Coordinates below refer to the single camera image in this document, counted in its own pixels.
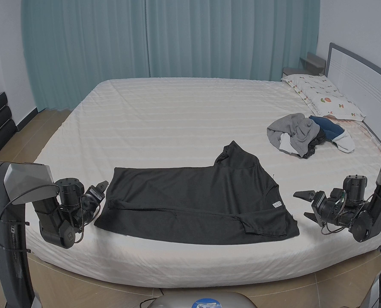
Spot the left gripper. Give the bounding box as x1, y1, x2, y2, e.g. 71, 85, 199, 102
80, 180, 110, 223

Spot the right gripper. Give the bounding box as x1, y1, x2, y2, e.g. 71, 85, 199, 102
293, 190, 345, 227

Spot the black T-shirt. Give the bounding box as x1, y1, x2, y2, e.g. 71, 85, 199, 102
94, 141, 301, 246

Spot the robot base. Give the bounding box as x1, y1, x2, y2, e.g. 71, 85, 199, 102
149, 292, 258, 308

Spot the pile of clothes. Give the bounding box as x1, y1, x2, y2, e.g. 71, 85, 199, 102
267, 114, 356, 160

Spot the bed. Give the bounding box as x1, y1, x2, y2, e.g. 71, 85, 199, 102
24, 42, 381, 289

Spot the white printed pillow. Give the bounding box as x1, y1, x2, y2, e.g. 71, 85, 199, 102
281, 73, 366, 122

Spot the blue-green curtain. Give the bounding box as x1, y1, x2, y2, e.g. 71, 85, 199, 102
21, 0, 151, 111
145, 0, 321, 82

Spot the grey bedside table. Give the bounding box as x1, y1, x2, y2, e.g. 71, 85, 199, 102
282, 52, 326, 78

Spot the black cable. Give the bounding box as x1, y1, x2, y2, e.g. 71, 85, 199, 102
0, 185, 61, 253
320, 222, 351, 235
139, 289, 165, 308

